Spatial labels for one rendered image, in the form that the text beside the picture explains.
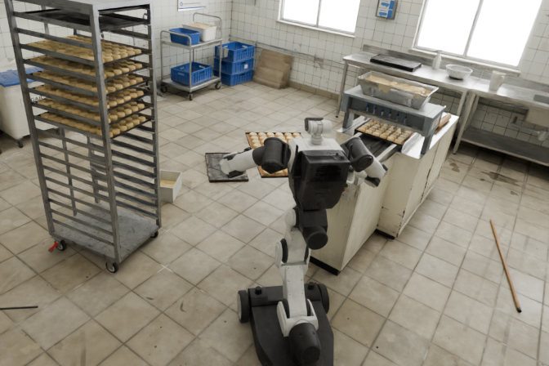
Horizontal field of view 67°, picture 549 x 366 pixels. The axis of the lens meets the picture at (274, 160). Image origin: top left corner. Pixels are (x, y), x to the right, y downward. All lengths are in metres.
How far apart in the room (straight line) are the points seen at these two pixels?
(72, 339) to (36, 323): 0.27
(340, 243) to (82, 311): 1.76
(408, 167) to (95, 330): 2.45
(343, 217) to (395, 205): 0.73
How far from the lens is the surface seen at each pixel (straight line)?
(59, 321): 3.02
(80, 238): 3.36
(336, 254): 3.12
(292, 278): 2.52
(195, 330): 2.82
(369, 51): 6.53
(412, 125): 3.35
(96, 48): 2.43
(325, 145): 2.02
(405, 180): 3.42
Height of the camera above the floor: 2.17
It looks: 28 degrees down
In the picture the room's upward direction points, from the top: 6 degrees clockwise
